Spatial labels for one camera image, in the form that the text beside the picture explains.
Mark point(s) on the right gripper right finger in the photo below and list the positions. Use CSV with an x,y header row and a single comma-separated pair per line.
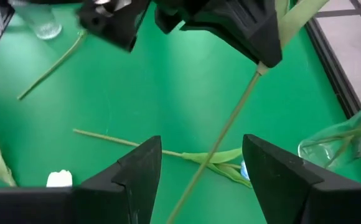
x,y
286,199

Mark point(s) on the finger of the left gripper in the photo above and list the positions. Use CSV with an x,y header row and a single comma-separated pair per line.
x,y
246,28

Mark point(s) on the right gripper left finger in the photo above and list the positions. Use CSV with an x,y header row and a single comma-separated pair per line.
x,y
121,199

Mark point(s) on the white artificial tulip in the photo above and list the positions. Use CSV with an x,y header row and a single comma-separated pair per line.
x,y
59,180
218,157
53,64

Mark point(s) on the clear glass vase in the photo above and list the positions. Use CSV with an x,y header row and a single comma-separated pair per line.
x,y
46,29
317,152

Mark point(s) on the green table mat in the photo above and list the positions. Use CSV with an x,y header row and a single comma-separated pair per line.
x,y
168,93

